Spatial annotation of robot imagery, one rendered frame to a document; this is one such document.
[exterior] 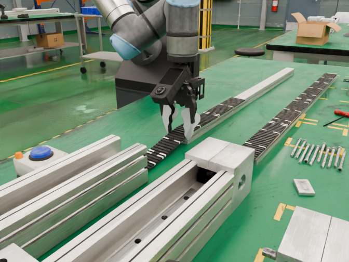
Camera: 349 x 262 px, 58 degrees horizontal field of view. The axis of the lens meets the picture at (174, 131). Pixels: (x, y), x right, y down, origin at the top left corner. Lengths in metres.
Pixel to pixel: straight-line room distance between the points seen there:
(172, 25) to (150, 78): 0.58
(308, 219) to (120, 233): 0.25
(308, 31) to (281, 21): 9.10
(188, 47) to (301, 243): 0.48
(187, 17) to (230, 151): 0.31
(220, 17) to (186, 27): 11.73
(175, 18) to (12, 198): 0.47
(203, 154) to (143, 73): 0.79
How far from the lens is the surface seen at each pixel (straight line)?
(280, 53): 2.77
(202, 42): 7.11
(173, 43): 0.74
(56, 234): 0.55
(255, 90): 1.24
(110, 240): 0.45
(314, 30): 2.73
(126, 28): 0.83
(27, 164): 0.68
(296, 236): 0.43
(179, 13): 0.73
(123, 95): 1.39
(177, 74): 0.74
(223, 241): 0.54
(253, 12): 12.05
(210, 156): 0.58
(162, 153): 0.75
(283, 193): 0.68
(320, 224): 0.46
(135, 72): 1.34
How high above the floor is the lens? 1.14
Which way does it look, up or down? 23 degrees down
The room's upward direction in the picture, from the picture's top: straight up
